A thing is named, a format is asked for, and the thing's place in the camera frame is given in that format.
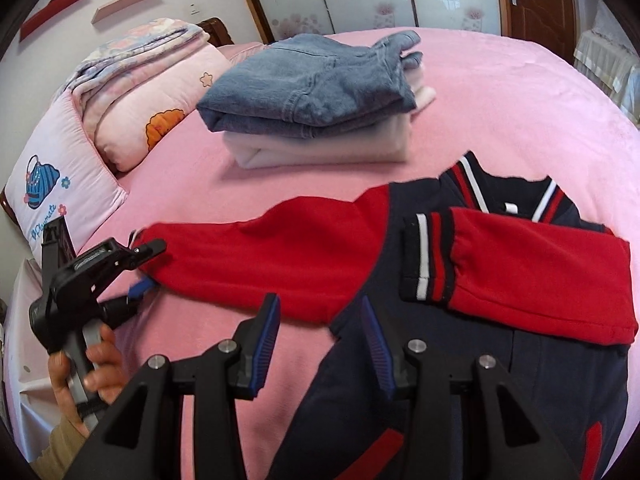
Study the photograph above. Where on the wooden headboard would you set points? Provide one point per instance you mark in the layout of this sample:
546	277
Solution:
217	30

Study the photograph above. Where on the pink cartoon pillow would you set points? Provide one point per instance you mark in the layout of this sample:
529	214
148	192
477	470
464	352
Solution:
150	100

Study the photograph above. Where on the red wall shelf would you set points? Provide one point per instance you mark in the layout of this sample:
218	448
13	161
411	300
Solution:
55	7

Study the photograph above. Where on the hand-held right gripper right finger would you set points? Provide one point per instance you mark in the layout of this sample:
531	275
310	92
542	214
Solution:
375	345

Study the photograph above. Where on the pink bed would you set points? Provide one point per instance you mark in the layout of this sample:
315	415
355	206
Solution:
500	110

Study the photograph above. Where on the white bed base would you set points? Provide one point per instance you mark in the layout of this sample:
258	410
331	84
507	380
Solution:
30	360

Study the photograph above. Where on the red and navy jacket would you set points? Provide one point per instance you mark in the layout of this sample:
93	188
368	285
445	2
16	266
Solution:
320	255

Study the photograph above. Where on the white wall outlet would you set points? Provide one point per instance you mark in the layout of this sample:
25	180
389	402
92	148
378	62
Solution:
194	10

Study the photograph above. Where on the folded blue jeans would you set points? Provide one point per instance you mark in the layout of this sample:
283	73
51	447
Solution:
300	90

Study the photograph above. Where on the person's left forearm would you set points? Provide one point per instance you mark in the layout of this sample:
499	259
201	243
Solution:
60	450

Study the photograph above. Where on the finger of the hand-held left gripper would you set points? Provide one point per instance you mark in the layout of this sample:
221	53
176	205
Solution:
140	288
147	250

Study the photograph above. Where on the pink pillow with bag print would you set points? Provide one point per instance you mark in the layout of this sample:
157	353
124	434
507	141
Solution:
75	160

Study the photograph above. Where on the folded floral quilt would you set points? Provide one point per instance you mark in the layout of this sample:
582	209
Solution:
135	40

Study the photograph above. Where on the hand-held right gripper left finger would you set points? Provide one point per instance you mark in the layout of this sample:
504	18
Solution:
265	345

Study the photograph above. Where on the lace covered furniture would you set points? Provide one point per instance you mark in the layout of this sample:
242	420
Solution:
607	60

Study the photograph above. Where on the folded white garment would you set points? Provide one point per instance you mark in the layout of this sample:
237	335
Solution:
325	150

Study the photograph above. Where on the brown wooden door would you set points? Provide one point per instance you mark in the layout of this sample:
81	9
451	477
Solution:
540	5

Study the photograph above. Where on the pink wall shelf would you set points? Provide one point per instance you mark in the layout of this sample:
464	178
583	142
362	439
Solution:
127	2

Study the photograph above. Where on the person's left hand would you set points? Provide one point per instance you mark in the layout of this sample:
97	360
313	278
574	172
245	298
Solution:
107	360

